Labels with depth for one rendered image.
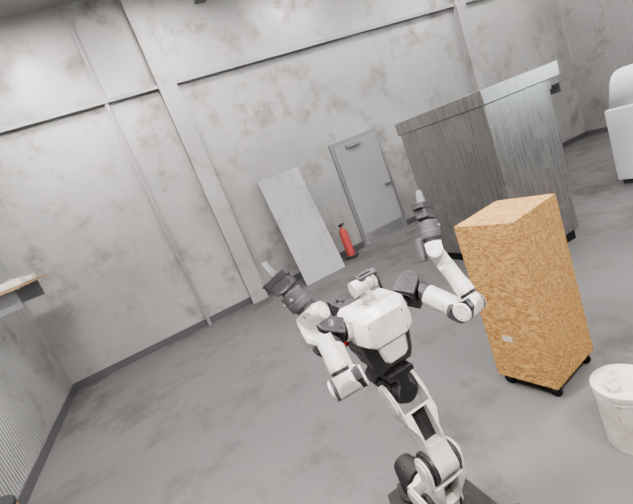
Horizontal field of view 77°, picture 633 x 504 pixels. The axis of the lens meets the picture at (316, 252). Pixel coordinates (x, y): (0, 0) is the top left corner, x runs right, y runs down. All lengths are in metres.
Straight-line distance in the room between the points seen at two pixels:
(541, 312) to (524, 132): 2.71
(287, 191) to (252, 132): 1.24
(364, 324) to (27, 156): 6.52
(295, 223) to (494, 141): 3.83
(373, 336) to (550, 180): 4.04
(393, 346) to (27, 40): 7.16
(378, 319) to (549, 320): 1.53
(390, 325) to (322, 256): 5.69
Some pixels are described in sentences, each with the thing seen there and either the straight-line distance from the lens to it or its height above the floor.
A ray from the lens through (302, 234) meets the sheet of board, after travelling 7.25.
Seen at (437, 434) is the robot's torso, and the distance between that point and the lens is 1.97.
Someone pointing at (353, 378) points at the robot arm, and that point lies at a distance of 1.40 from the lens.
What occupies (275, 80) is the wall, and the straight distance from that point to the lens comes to 8.02.
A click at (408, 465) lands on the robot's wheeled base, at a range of 2.41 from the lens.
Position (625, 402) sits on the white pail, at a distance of 2.59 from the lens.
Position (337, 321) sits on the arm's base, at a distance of 1.63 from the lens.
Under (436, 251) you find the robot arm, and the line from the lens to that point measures 1.62.
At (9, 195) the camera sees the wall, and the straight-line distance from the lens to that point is 7.49.
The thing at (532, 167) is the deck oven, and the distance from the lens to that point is 5.15.
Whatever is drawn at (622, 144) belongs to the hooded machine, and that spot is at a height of 0.61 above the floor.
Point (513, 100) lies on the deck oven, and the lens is 5.04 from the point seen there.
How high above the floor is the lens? 1.98
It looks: 12 degrees down
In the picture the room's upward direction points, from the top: 21 degrees counter-clockwise
